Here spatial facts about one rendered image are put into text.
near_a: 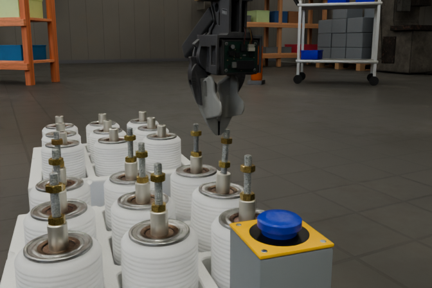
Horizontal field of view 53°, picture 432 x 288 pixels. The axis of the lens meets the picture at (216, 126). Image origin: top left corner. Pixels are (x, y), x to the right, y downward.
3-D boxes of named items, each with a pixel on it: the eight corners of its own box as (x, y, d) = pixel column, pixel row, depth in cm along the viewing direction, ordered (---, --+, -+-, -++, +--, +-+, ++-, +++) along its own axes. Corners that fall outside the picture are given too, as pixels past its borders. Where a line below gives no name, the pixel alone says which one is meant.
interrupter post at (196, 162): (202, 171, 81) (202, 153, 80) (202, 175, 79) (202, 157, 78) (189, 171, 81) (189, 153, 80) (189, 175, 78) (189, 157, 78)
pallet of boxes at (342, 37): (391, 69, 805) (396, 3, 782) (359, 71, 769) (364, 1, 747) (346, 66, 909) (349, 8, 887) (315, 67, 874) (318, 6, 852)
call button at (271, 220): (287, 225, 42) (288, 206, 41) (310, 243, 38) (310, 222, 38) (249, 231, 41) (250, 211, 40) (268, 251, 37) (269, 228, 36)
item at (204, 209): (182, 309, 68) (188, 198, 64) (190, 277, 77) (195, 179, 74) (243, 315, 67) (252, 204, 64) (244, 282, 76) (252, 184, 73)
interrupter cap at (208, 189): (195, 198, 65) (196, 194, 65) (200, 183, 73) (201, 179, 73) (245, 203, 65) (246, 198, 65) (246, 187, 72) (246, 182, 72)
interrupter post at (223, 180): (214, 194, 68) (215, 174, 67) (215, 189, 70) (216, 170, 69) (229, 195, 68) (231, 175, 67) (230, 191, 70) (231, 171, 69)
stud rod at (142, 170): (146, 192, 64) (144, 143, 63) (139, 193, 64) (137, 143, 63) (146, 190, 65) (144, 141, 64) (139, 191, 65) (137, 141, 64)
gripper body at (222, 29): (214, 79, 58) (215, -15, 56) (189, 74, 66) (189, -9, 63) (263, 78, 61) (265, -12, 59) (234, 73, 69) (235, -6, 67)
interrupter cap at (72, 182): (92, 186, 72) (92, 182, 72) (49, 198, 67) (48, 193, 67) (69, 177, 77) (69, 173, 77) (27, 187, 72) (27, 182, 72)
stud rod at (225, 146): (220, 175, 69) (223, 128, 67) (225, 175, 69) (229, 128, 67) (220, 177, 68) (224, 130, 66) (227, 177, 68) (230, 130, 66)
